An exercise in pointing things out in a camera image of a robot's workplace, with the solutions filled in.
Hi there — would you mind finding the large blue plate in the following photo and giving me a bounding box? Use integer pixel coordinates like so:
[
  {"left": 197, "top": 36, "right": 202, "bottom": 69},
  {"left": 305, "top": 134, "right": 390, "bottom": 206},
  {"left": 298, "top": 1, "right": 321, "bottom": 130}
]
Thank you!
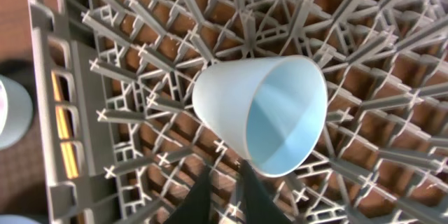
[{"left": 0, "top": 215, "right": 40, "bottom": 224}]

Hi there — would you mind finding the brown serving tray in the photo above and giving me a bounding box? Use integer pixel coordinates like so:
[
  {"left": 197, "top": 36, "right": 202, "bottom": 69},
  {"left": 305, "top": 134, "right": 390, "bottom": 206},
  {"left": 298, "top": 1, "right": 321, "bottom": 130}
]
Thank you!
[{"left": 1, "top": 59, "right": 48, "bottom": 218}]

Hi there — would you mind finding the light blue cup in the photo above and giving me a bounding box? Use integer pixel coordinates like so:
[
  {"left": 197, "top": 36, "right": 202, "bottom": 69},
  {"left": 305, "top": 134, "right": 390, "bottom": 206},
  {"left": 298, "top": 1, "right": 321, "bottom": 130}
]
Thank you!
[{"left": 192, "top": 55, "right": 328, "bottom": 177}]

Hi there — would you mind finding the pink cup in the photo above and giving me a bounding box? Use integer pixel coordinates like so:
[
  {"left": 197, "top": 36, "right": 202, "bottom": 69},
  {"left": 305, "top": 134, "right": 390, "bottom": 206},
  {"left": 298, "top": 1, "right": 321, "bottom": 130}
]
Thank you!
[{"left": 0, "top": 82, "right": 8, "bottom": 132}]

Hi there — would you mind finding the small light blue bowl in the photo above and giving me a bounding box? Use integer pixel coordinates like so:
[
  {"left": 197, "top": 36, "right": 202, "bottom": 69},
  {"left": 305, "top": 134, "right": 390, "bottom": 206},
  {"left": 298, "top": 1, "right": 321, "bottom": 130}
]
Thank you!
[{"left": 1, "top": 75, "right": 34, "bottom": 150}]

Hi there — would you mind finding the grey dishwasher rack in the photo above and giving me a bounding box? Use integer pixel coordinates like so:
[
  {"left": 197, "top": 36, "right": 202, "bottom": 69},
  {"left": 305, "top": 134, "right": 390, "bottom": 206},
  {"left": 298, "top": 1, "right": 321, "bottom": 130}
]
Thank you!
[{"left": 28, "top": 0, "right": 447, "bottom": 223}]

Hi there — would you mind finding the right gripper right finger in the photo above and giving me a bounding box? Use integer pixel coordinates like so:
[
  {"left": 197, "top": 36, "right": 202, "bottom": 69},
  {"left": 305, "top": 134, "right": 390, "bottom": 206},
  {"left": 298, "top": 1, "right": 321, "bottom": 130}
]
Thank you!
[{"left": 240, "top": 160, "right": 291, "bottom": 224}]

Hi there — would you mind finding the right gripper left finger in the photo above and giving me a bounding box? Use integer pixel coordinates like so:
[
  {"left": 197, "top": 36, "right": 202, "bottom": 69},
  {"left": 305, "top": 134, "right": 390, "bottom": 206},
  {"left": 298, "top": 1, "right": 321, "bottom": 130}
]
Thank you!
[{"left": 164, "top": 167, "right": 212, "bottom": 224}]

